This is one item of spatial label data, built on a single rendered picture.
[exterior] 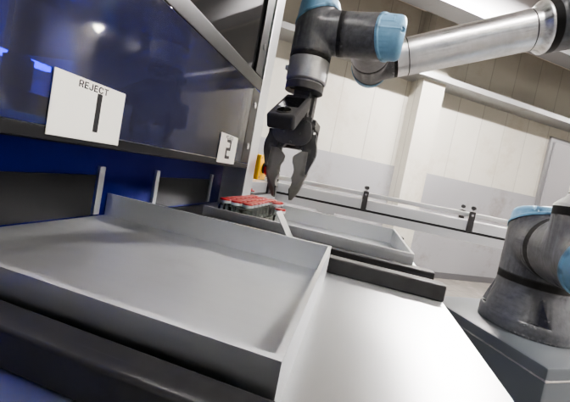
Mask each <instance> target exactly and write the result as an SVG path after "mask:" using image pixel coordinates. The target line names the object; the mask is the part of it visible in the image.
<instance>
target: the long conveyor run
mask: <svg viewBox="0 0 570 402"><path fill-rule="evenodd" d="M279 180H284V181H292V180H291V177H287V176H279V177H278V178H277V185H278V187H277V193H276V196H275V200H277V201H279V202H284V203H288V204H295V205H298V206H303V207H307V208H311V209H318V210H322V211H326V212H331V213H334V214H339V215H346V216H350V217H355V218H358V219H362V220H367V221H374V222H378V223H382V224H386V225H391V226H397V227H402V228H405V229H410V230H413V231H418V232H425V233H429V234H433V235H437V236H441V237H448V238H453V239H457V240H461V241H465V242H469V243H476V244H481V245H484V246H489V247H493V248H500V249H503V245H504V241H505V238H506V231H507V227H504V226H497V225H492V224H488V223H483V222H479V221H475V218H477V219H481V220H486V221H493V222H498V223H502V224H507V222H508V220H506V219H501V218H497V217H493V216H487V215H480V214H476V212H474V210H477V208H476V207H473V206H472V207H471V209H472V212H471V211H470V212H466V211H465V210H464V208H466V205H464V204H463V205H462V206H461V207H462V209H460V210H457V209H449V208H445V207H440V206H436V205H431V204H423V203H418V202H414V201H410V200H405V199H401V198H392V197H388V196H383V195H379V194H375V193H369V192H368V190H369V189H370V188H369V187H367V186H365V189H366V190H365V191H363V192H362V191H357V190H353V189H348V188H344V187H335V186H331V185H327V184H322V183H318V182H313V181H305V182H304V184H305V185H309V186H313V187H321V188H326V189H331V190H335V191H340V192H344V193H352V194H356V195H361V196H362V198H357V197H352V196H348V195H343V194H339V193H331V192H327V191H322V190H318V189H313V188H308V187H301V188H300V190H299V192H298V193H297V195H296V196H295V197H294V198H293V199H292V200H288V189H289V188H290V186H291V184H287V183H283V182H279ZM368 197H369V198H377V199H381V200H386V201H390V202H395V203H400V204H408V205H412V206H416V207H421V208H425V209H433V210H437V211H442V212H446V213H451V214H455V215H458V217H454V216H449V215H441V214H437V213H433V212H428V211H424V210H419V209H412V208H407V207H403V206H399V205H394V204H386V203H382V202H378V201H373V200H369V199H368ZM464 216H467V217H468V220H467V219H464Z"/></svg>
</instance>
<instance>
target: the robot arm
mask: <svg viewBox="0 0 570 402"><path fill-rule="evenodd" d="M406 27H407V18H406V17H405V16H404V15H403V14H390V13H389V12H382V13H377V12H359V11H343V10H341V5H340V2H339V0H302V1H301V4H300V7H299V14H298V17H297V19H296V20H295V31H294V35H293V44H292V48H291V53H290V59H289V64H287V65H286V66H285V70H287V71H288V72H287V76H286V79H287V81H286V86H285V90H286V91H287V92H289V93H292V94H293V95H292V94H288V95H286V96H285V97H284V98H283V99H282V100H281V101H280V102H279V103H278V104H277V105H276V106H274V107H273V108H272V109H271V110H270V111H269V112H268V113H267V126H268V127H271V128H269V133H268V135H267V137H266V139H265V144H264V159H265V172H266V179H267V183H268V187H269V190H270V192H271V196H272V197H275V196H276V193H277V187H278V185H277V178H278V177H279V176H280V173H279V172H280V169H281V164H282V163H283V161H284V159H285V154H284V152H283V151H282V148H291V149H297V150H302V151H301V152H299V153H297V154H295V155H294V156H293V162H292V163H293V174H292V176H291V180H292V183H291V186H290V188H289V189H288V200H292V199H293V198H294V197H295V196H296V195H297V193H298V192H299V190H300V188H301V187H302V186H303V184H304V182H305V179H306V177H307V175H308V171H309V169H310V167H311V166H312V164H313V163H314V161H315V159H316V155H317V141H318V137H319V132H320V128H321V127H320V125H319V124H318V123H317V121H316V120H313V119H314V114H315V110H316V102H317V98H320V97H322V94H323V90H324V87H325V86H326V84H327V76H328V71H329V66H330V62H331V57H332V56H334V57H338V58H347V59H351V64H352V65H351V71H352V74H353V77H354V78H355V81H356V82H357V83H358V84H359V85H360V86H362V87H365V88H373V87H376V86H378V85H379V84H381V83H382V82H383V81H384V80H387V79H392V78H395V77H401V76H406V75H414V74H418V73H422V72H427V71H431V70H439V69H443V68H448V67H452V66H457V65H461V64H469V63H474V62H478V61H483V60H487V59H495V58H499V57H504V56H508V55H513V54H517V53H525V52H529V51H530V52H532V53H533V54H535V55H541V54H546V53H554V52H559V51H563V50H568V49H570V0H540V1H538V2H537V3H536V4H535V5H534V7H533V8H529V9H524V10H521V11H517V12H513V13H509V14H503V15H499V16H495V17H491V18H487V19H484V20H477V21H473V22H469V23H466V24H462V25H455V26H451V27H447V28H444V29H440V30H436V31H430V32H425V33H422V34H418V35H414V36H408V37H405V31H406ZM314 132H315V133H316V134H315V135H314ZM507 226H508V227H507V231H506V238H505V241H504V245H503V249H502V253H501V257H500V263H499V267H498V271H497V275H496V278H495V279H494V280H493V282H492V283H491V285H490V286H489V288H488V289H487V291H486V292H485V294H484V295H483V297H482V298H481V299H480V301H479V306H478V312H479V314H480V315H482V316H483V317H484V318H485V319H487V320H488V321H490V322H492V323H494V324H495V325H496V326H498V327H501V328H503V329H505V330H507V331H508V332H512V333H514V334H516V335H518V336H521V337H523V338H526V339H529V340H532V341H535V342H537V343H542V344H545V345H549V346H552V347H557V348H562V349H570V188H569V192H568V194H567V196H566V197H564V198H561V199H559V200H558V201H556V202H555V203H553V205H552V207H547V206H536V205H524V206H518V207H516V208H515V209H514V210H513V211H512V212H511V217H510V219H509V220H508V222H507Z"/></svg>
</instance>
